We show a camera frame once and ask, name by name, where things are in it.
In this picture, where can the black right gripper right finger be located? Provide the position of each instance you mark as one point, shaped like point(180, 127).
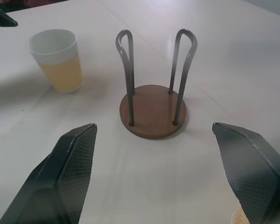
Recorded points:
point(254, 172)

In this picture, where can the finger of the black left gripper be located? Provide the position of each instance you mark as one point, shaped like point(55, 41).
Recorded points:
point(1, 17)

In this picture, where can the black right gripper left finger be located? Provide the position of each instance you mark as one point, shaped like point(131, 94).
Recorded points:
point(60, 177)

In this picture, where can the yellow and white paper cup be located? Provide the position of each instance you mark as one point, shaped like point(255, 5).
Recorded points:
point(58, 63)

